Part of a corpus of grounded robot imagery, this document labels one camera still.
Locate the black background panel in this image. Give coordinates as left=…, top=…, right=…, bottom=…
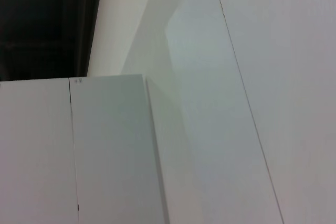
left=0, top=0, right=105, bottom=82

